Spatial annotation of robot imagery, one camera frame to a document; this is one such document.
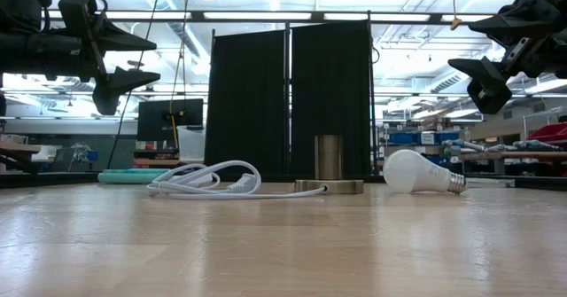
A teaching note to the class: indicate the yellow hanging tag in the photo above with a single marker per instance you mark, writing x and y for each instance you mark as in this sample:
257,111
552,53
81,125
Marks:
456,23

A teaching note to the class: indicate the red storage bin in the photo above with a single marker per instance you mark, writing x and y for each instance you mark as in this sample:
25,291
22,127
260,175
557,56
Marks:
551,133

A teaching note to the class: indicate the blue storage bin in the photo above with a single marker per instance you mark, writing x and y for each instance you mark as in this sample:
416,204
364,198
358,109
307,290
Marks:
403,138
447,137

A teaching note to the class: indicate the olive green notebook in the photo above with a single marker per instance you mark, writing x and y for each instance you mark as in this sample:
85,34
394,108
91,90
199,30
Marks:
491,183

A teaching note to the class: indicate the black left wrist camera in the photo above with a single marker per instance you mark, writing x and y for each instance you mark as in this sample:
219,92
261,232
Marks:
24,4

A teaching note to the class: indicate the teal flat tray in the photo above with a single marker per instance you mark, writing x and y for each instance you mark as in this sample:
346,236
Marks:
124,177

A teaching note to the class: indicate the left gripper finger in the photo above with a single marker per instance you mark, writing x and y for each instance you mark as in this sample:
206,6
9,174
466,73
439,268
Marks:
117,86
115,40

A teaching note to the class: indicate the black monitor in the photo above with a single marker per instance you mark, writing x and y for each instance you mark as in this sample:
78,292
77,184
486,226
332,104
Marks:
155,119

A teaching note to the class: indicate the white lightbulb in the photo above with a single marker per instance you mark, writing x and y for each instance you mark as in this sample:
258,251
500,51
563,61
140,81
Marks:
409,170

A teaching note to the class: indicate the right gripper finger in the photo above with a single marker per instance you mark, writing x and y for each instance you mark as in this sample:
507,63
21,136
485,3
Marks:
518,20
485,82

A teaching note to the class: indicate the translucent plastic bin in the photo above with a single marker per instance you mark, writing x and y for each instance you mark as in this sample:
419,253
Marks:
191,144

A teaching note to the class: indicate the brass lamp base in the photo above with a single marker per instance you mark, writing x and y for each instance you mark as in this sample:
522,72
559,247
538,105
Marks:
328,155

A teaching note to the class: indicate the small wooden table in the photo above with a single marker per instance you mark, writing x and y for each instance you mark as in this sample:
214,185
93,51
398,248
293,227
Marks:
17,147

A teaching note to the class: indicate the long wooden workbench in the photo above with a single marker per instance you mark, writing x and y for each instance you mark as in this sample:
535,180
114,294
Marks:
531,156

